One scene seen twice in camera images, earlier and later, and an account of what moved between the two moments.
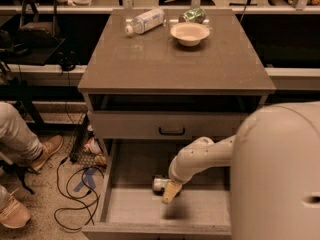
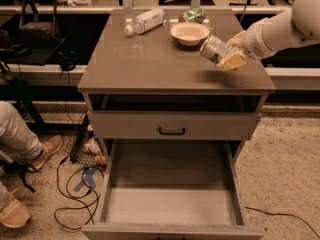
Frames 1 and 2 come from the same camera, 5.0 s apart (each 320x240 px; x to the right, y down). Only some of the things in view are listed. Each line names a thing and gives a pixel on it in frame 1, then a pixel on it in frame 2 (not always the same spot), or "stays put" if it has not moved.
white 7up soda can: [159, 183] -> [214, 48]
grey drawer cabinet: [157, 81] stays put
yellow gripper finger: [172, 188] -> [233, 62]
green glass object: [196, 15] stays put
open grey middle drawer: [131, 209] stays put
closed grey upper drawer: [167, 125] stays put
